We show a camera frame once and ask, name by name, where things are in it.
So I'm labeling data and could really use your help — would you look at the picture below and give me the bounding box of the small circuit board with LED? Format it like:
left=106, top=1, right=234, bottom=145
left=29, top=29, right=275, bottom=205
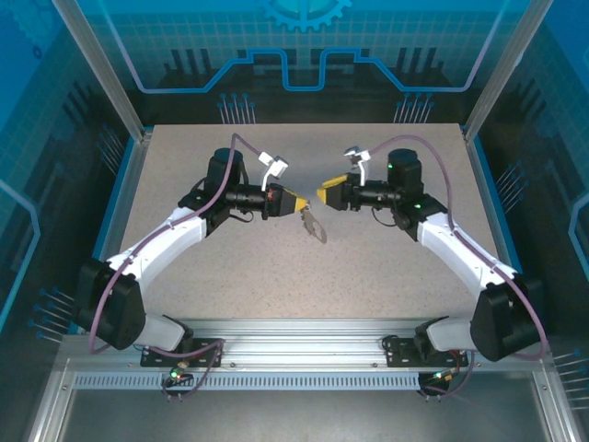
left=415, top=366, right=464, bottom=402
left=159, top=360, right=197, bottom=402

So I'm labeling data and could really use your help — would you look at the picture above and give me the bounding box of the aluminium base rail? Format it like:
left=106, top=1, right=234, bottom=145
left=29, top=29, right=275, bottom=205
left=59, top=315, right=556, bottom=375

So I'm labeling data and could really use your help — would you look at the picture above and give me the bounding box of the left gripper thin black wire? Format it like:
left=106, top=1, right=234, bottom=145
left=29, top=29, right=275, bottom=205
left=228, top=205, right=255, bottom=225

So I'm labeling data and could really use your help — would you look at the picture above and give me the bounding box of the aluminium frame post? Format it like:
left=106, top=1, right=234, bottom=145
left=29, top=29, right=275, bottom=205
left=462, top=0, right=557, bottom=145
left=49, top=0, right=156, bottom=145

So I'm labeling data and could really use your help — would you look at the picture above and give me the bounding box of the aluminium and blue side rail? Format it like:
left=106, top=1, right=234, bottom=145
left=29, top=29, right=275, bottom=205
left=68, top=124, right=156, bottom=335
left=459, top=123, right=525, bottom=277

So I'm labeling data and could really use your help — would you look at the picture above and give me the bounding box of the slotted grey cable duct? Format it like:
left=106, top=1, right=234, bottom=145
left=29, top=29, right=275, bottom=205
left=71, top=370, right=432, bottom=393

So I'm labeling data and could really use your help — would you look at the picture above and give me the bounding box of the short aluminium frame leg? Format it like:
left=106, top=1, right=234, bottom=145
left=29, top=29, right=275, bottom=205
left=531, top=367, right=583, bottom=442
left=27, top=358, right=77, bottom=442

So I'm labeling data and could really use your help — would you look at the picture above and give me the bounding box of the gripper thin black wire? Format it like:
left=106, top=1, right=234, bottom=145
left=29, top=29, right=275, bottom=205
left=228, top=205, right=255, bottom=225
left=370, top=204, right=402, bottom=228

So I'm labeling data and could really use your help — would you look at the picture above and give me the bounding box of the right gripper thin black wire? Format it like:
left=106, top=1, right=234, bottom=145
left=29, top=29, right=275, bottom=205
left=370, top=204, right=402, bottom=228

